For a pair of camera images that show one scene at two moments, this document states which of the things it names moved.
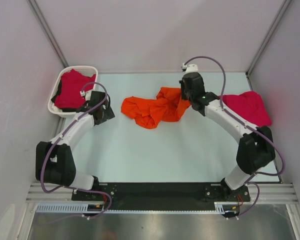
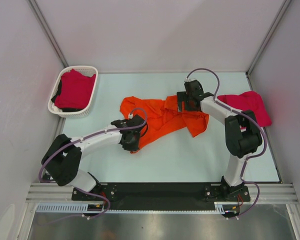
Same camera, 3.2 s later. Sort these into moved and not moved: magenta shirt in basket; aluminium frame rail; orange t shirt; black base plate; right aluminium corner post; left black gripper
Moved: left black gripper; orange t shirt
Not moved: aluminium frame rail; black base plate; magenta shirt in basket; right aluminium corner post
